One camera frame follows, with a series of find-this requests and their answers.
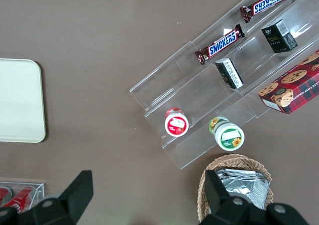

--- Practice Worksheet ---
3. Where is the clear acrylic can box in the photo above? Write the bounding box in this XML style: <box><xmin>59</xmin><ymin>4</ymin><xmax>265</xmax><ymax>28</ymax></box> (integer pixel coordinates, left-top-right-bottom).
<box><xmin>0</xmin><ymin>181</ymin><xmax>45</xmax><ymax>215</ymax></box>

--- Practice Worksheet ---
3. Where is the silver foil sandwich package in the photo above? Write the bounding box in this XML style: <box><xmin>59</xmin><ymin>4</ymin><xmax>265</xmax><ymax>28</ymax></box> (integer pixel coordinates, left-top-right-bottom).
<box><xmin>216</xmin><ymin>169</ymin><xmax>270</xmax><ymax>210</ymax></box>
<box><xmin>260</xmin><ymin>179</ymin><xmax>272</xmax><ymax>210</ymax></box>

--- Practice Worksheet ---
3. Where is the red lid strawberry cup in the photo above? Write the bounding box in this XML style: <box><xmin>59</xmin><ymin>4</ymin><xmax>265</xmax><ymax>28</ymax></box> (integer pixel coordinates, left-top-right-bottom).
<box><xmin>164</xmin><ymin>107</ymin><xmax>189</xmax><ymax>138</ymax></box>

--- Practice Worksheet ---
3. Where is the woven wicker basket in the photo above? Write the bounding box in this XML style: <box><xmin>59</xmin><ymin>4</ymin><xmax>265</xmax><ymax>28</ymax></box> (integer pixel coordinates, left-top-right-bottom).
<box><xmin>197</xmin><ymin>154</ymin><xmax>275</xmax><ymax>223</ymax></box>

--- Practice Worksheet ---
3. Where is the white rounded plastic tray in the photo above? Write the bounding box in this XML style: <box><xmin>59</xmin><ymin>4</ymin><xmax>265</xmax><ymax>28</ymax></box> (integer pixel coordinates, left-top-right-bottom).
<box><xmin>0</xmin><ymin>58</ymin><xmax>46</xmax><ymax>144</ymax></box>

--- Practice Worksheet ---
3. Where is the red cola can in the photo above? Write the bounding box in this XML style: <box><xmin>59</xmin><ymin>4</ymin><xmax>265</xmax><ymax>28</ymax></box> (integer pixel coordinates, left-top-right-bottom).
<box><xmin>0</xmin><ymin>187</ymin><xmax>12</xmax><ymax>207</ymax></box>
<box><xmin>1</xmin><ymin>186</ymin><xmax>35</xmax><ymax>215</ymax></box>

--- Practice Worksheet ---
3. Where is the brown Snickers chocolate bar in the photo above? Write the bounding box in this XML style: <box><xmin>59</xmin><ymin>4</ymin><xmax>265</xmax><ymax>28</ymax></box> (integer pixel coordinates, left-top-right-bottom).
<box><xmin>239</xmin><ymin>0</ymin><xmax>298</xmax><ymax>24</ymax></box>
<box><xmin>194</xmin><ymin>23</ymin><xmax>246</xmax><ymax>65</ymax></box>

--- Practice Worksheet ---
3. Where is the red tartan cookie box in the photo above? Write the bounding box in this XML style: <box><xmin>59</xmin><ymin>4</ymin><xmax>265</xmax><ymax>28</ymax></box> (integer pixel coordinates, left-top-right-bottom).
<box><xmin>258</xmin><ymin>49</ymin><xmax>319</xmax><ymax>115</ymax></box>

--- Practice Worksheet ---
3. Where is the green lid sunflower cup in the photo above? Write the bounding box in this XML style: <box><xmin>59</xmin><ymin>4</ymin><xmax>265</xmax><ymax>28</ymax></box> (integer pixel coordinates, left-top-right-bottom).
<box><xmin>208</xmin><ymin>116</ymin><xmax>245</xmax><ymax>152</ymax></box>

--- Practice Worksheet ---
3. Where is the small black carton box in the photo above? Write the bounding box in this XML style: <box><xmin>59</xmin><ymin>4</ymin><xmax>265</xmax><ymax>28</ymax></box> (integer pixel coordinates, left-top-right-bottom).
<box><xmin>260</xmin><ymin>19</ymin><xmax>299</xmax><ymax>54</ymax></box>
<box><xmin>214</xmin><ymin>57</ymin><xmax>244</xmax><ymax>90</ymax></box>

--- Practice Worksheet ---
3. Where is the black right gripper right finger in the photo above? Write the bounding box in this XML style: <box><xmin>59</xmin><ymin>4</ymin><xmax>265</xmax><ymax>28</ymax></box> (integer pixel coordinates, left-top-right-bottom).
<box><xmin>199</xmin><ymin>169</ymin><xmax>251</xmax><ymax>225</ymax></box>

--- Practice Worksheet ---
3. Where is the clear acrylic tiered shelf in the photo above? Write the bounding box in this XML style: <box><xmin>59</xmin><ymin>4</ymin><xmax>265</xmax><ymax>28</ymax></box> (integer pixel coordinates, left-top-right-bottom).
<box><xmin>129</xmin><ymin>0</ymin><xmax>319</xmax><ymax>170</ymax></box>

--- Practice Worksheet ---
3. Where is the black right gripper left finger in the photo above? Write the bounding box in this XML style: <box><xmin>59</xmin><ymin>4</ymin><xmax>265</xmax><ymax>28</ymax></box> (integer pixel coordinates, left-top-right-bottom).
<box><xmin>32</xmin><ymin>170</ymin><xmax>94</xmax><ymax>225</ymax></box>

